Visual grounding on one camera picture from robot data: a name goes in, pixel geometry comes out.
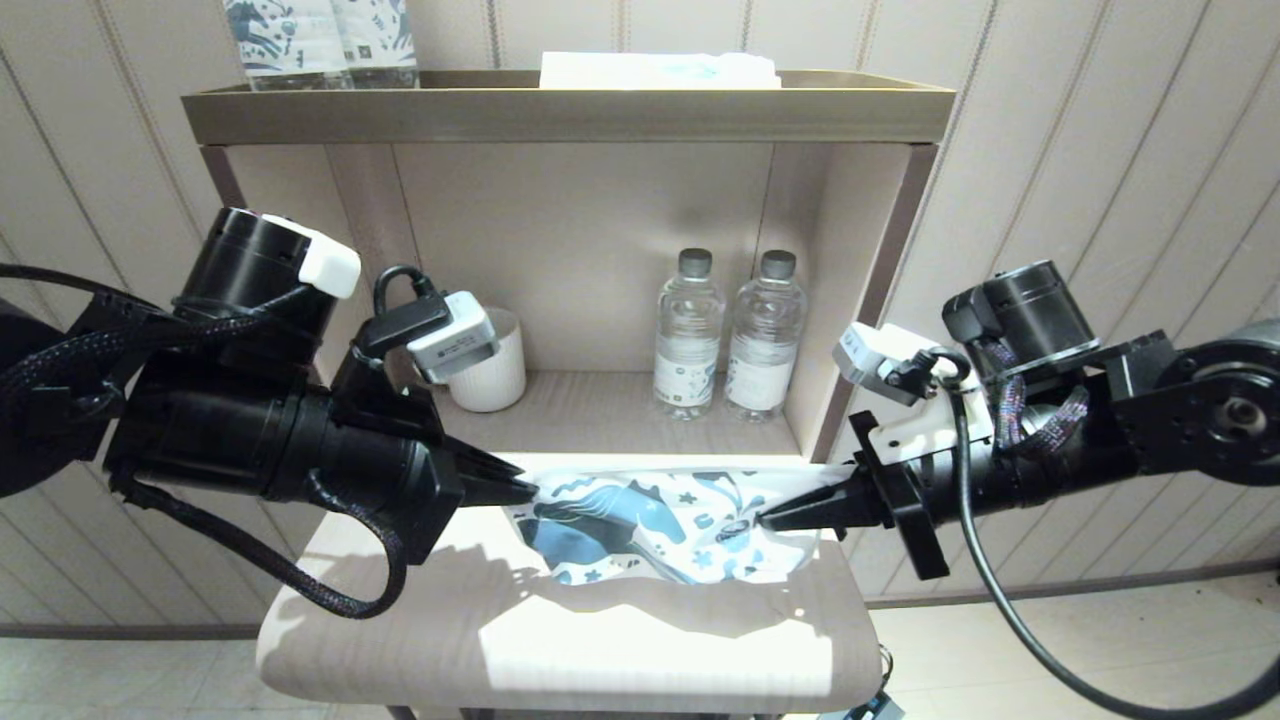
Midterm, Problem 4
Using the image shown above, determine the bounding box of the white blue tissue pack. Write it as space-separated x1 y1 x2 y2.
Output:
540 52 781 91

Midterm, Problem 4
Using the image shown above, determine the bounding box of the black blue plastic part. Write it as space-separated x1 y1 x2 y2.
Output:
820 690 906 720

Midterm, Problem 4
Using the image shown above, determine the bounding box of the black camera cable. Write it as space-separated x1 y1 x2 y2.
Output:
895 348 1280 720
373 265 443 323

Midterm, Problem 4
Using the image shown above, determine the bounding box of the clear water bottle black cap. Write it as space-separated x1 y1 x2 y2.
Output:
653 249 724 422
723 250 807 424

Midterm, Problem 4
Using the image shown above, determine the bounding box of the black left camera cable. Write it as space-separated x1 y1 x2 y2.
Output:
373 265 443 323

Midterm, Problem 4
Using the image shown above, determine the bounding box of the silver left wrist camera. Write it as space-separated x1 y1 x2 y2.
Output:
408 290 499 384

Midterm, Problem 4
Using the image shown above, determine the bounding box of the white ribbed ceramic mug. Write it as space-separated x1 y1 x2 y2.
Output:
445 307 528 414

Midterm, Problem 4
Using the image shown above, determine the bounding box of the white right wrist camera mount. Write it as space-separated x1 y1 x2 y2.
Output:
833 322 996 467

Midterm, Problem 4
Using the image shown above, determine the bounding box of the beige wooden shelf cabinet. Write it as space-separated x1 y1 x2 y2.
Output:
198 143 941 720

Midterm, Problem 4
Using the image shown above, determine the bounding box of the blue patterned plastic bag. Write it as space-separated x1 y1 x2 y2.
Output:
505 468 851 587

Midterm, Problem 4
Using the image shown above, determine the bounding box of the black right camera cable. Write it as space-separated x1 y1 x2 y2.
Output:
895 348 1280 720

